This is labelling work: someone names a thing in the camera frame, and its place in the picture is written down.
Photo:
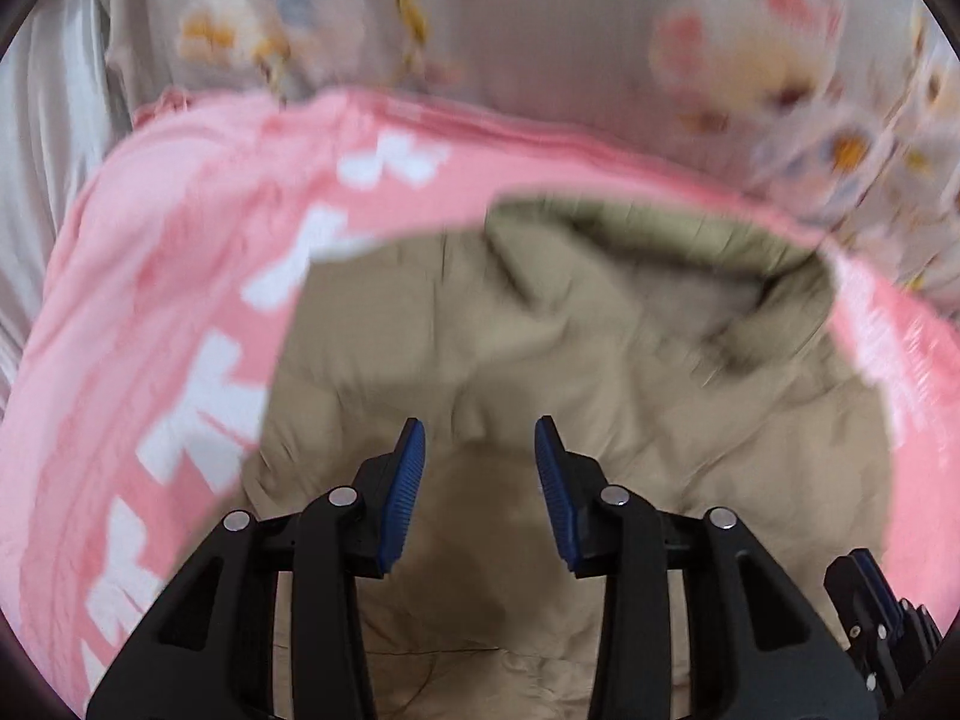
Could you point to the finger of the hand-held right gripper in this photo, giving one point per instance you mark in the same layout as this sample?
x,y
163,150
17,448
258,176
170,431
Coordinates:
x,y
870,607

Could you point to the khaki padded jacket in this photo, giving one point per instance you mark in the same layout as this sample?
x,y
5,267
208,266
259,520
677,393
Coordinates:
x,y
585,345

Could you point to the pink blanket with white print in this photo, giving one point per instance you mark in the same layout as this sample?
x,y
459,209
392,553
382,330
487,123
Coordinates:
x,y
165,277

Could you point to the white satin cloth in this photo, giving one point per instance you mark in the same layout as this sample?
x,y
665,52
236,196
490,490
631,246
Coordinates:
x,y
56,127

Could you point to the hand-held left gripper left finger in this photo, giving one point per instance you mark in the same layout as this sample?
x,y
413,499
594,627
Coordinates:
x,y
401,495

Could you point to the grey floral bedsheet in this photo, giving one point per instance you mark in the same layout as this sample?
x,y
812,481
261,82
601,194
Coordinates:
x,y
555,52

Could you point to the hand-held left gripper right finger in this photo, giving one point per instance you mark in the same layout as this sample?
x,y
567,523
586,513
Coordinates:
x,y
556,499

